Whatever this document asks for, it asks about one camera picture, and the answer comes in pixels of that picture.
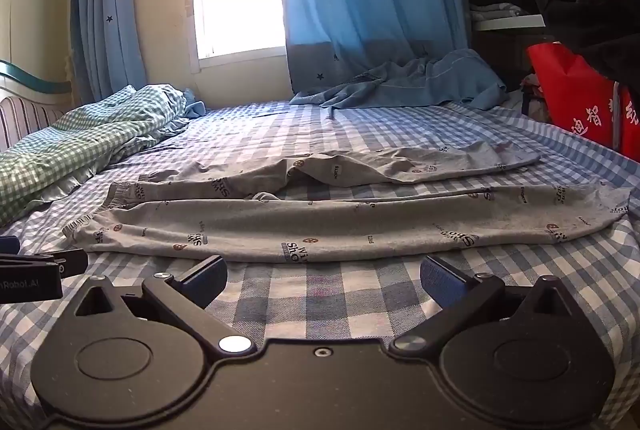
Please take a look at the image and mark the grey printed pants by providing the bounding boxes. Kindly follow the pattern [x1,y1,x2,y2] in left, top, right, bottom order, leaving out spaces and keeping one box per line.
[62,141,632,263]

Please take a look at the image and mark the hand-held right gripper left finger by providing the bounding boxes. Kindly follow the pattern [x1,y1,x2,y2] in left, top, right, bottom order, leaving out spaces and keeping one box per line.
[74,255,252,356]

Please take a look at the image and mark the bundle with black strap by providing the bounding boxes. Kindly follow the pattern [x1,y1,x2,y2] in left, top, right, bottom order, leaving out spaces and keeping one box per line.
[519,74,552,123]

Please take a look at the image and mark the black garment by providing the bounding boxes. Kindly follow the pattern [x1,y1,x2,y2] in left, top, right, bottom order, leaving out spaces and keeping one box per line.
[534,0,640,86]

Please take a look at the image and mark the bunched blue star curtain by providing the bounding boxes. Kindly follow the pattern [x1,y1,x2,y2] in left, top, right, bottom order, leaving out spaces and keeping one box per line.
[70,0,149,103]

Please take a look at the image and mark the blue checkered bed sheet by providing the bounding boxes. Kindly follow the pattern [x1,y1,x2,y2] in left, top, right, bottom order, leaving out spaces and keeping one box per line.
[0,98,640,430]

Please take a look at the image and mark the green checkered quilt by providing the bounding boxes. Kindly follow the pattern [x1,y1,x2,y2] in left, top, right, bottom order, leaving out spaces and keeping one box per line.
[0,84,191,228]

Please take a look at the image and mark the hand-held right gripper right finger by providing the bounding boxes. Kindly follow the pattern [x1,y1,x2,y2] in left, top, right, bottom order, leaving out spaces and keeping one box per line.
[389,256,582,357]

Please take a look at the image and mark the red bag with white print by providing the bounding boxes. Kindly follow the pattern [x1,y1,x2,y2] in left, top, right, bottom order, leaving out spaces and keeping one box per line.
[525,40,640,157]

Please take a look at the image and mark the bed headboard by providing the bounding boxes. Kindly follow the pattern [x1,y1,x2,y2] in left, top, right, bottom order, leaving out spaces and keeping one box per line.
[0,58,76,151]

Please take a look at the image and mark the small blue cloth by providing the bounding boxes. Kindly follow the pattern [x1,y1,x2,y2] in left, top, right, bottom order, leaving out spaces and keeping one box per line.
[182,88,209,119]

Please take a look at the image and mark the blue denim garment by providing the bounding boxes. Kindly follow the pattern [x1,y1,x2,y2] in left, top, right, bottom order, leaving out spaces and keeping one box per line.
[290,48,507,109]

